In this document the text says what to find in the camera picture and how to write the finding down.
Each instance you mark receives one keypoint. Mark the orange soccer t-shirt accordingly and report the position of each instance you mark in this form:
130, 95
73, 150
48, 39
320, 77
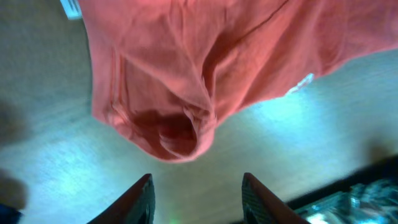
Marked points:
167, 73

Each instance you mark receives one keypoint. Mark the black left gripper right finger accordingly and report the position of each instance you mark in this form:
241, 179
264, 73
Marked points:
261, 206

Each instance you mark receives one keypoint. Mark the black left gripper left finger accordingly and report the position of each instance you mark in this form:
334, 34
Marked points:
135, 206

